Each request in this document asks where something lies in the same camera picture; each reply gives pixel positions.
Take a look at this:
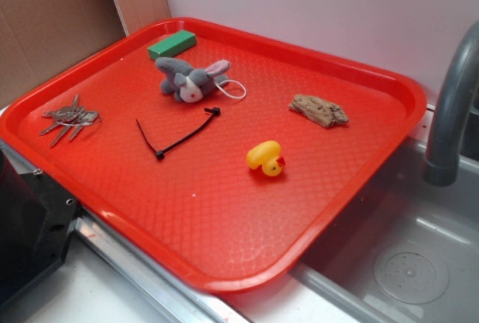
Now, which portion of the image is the black zip tie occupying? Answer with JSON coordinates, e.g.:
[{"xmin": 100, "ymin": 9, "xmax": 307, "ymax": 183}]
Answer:
[{"xmin": 135, "ymin": 107, "xmax": 222, "ymax": 161}]

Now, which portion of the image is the red plastic tray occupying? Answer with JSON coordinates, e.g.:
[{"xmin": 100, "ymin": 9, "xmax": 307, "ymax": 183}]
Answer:
[{"xmin": 1, "ymin": 18, "xmax": 426, "ymax": 292}]

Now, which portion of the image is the green rectangular block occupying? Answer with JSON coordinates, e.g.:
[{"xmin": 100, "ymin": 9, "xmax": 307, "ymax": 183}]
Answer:
[{"xmin": 147, "ymin": 30, "xmax": 197, "ymax": 60}]

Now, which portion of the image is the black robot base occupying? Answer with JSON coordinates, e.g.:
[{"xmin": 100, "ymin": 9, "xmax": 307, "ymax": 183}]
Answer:
[{"xmin": 1, "ymin": 153, "xmax": 80, "ymax": 311}]

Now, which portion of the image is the gray sink basin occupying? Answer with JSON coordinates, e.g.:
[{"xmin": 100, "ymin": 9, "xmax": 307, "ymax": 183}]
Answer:
[{"xmin": 292, "ymin": 139, "xmax": 478, "ymax": 322}]

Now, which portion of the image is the yellow rubber duck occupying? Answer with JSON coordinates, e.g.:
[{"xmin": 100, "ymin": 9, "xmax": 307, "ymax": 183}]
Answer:
[{"xmin": 245, "ymin": 141, "xmax": 285, "ymax": 177}]

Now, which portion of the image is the gray faucet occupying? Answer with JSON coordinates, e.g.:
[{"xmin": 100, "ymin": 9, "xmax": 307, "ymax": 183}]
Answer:
[{"xmin": 423, "ymin": 23, "xmax": 478, "ymax": 187}]

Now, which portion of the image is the brown cardboard panel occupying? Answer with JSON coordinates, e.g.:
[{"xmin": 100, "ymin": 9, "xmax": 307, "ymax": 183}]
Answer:
[{"xmin": 1, "ymin": 0, "xmax": 170, "ymax": 107}]

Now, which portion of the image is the brown wood piece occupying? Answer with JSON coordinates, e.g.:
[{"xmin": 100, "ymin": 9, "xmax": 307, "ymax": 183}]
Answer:
[{"xmin": 288, "ymin": 94, "xmax": 349, "ymax": 129}]

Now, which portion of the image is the gray plush bunny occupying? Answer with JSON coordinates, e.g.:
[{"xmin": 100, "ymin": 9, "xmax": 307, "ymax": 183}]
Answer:
[{"xmin": 155, "ymin": 57, "xmax": 247, "ymax": 103}]

